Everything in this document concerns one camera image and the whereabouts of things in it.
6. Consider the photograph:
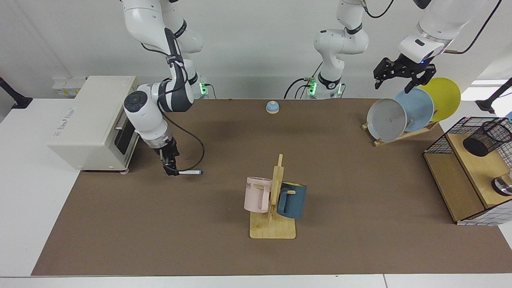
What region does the black mesh pen holder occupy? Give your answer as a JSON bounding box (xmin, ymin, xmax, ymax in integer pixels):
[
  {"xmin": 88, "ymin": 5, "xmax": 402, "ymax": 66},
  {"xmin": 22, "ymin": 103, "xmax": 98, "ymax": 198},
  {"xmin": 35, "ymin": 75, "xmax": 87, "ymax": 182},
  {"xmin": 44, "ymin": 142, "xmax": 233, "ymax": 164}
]
[{"xmin": 463, "ymin": 120, "xmax": 512, "ymax": 157}]

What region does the light blue plate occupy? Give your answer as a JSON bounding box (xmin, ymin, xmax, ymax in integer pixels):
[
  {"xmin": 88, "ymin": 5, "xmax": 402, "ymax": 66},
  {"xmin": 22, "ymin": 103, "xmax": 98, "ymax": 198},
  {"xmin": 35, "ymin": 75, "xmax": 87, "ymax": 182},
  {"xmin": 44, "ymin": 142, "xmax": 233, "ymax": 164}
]
[{"xmin": 394, "ymin": 88, "xmax": 434, "ymax": 132}]

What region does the yellow plate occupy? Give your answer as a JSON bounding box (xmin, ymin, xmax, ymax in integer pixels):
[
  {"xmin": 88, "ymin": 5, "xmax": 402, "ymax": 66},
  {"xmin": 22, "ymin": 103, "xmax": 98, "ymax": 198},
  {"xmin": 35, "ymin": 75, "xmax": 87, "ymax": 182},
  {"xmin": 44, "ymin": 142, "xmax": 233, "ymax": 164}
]
[{"xmin": 420, "ymin": 77, "xmax": 461, "ymax": 122}]

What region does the grey plate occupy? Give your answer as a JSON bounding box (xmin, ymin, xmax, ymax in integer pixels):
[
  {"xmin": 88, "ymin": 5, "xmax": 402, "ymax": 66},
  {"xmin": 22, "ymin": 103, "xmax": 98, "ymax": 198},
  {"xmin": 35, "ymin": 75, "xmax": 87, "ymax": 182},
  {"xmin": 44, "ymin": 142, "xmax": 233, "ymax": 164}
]
[{"xmin": 367, "ymin": 98, "xmax": 407, "ymax": 142}]

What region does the wooden plate rack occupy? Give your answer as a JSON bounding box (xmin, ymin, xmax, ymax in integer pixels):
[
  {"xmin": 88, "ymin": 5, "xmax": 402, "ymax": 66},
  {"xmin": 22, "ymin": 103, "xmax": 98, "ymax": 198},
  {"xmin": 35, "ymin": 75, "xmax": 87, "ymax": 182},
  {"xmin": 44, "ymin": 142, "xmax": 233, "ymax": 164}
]
[{"xmin": 362, "ymin": 119, "xmax": 439, "ymax": 147}]

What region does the black stand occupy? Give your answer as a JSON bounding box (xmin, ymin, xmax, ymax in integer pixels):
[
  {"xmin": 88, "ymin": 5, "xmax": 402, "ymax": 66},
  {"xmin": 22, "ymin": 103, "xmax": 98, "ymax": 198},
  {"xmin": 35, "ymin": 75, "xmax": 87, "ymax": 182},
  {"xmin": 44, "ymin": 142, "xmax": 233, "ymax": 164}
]
[
  {"xmin": 475, "ymin": 78, "xmax": 512, "ymax": 114},
  {"xmin": 0, "ymin": 77, "xmax": 33, "ymax": 109}
]

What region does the pink cup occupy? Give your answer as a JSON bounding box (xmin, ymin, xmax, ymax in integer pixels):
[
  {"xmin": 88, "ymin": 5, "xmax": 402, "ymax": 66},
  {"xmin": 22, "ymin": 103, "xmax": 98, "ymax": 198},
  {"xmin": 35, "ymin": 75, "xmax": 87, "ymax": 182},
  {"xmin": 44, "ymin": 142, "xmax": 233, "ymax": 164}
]
[{"xmin": 244, "ymin": 176, "xmax": 273, "ymax": 213}]

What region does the pale toaster oven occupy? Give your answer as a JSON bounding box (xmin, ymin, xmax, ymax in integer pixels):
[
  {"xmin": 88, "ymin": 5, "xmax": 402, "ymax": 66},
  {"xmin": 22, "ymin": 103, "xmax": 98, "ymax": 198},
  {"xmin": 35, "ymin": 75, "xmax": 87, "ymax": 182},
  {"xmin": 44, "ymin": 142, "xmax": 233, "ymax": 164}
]
[{"xmin": 47, "ymin": 76, "xmax": 140, "ymax": 173}]

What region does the brown table cloth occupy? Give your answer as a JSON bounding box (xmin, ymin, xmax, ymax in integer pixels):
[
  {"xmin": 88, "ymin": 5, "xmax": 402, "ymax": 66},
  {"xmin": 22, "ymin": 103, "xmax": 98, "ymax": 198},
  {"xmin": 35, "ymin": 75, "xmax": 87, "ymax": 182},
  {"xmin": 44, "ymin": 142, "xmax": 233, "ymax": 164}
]
[{"xmin": 31, "ymin": 98, "xmax": 512, "ymax": 276}]

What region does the wooden cup stand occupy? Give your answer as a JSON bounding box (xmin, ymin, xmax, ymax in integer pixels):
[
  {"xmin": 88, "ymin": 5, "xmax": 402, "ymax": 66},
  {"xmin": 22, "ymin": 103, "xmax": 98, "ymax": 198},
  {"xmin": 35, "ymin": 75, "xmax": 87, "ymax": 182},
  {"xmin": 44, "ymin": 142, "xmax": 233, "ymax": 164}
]
[{"xmin": 250, "ymin": 154, "xmax": 296, "ymax": 239}]

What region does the dark teal cup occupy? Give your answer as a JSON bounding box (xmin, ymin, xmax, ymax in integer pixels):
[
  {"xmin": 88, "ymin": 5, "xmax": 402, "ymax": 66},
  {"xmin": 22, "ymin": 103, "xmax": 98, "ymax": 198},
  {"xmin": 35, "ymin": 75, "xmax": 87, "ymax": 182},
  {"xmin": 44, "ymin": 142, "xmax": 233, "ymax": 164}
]
[{"xmin": 277, "ymin": 182, "xmax": 307, "ymax": 219}]

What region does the shiny round metal lid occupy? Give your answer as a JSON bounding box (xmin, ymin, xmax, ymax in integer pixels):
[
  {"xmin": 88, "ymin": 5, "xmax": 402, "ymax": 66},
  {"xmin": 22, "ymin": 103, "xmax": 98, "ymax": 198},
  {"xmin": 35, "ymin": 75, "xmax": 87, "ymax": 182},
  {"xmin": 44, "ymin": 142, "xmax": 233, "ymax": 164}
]
[{"xmin": 491, "ymin": 170, "xmax": 512, "ymax": 196}]

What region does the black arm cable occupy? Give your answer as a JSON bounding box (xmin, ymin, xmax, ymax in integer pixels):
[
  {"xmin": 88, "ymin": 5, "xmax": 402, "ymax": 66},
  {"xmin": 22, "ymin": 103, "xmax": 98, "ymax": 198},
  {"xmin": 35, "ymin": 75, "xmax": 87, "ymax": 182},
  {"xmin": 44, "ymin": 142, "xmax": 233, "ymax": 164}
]
[
  {"xmin": 157, "ymin": 100, "xmax": 206, "ymax": 173},
  {"xmin": 360, "ymin": 0, "xmax": 504, "ymax": 55}
]

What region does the wire basket with wooden floor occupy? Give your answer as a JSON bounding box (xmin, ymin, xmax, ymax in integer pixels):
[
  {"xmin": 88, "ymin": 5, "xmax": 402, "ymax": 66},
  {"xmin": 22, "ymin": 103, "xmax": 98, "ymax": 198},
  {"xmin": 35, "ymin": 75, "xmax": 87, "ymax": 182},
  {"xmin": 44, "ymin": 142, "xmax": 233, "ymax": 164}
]
[{"xmin": 423, "ymin": 117, "xmax": 512, "ymax": 226}]

